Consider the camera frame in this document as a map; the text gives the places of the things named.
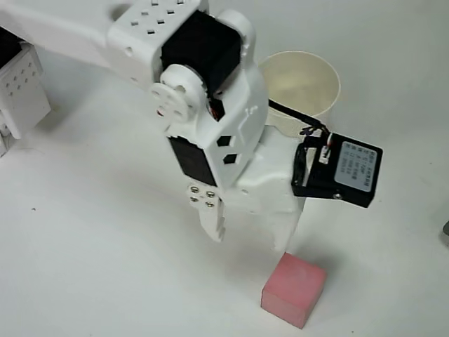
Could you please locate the pink foam cube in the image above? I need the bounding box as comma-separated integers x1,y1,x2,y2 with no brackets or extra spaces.
261,251,328,330

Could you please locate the flower print paper cup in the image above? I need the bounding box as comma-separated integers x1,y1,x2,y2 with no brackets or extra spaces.
257,51,342,141

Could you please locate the black camera cable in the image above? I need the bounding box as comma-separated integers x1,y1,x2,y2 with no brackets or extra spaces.
268,99,331,138

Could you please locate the black camera module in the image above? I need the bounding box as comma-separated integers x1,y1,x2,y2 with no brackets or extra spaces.
290,132,384,209

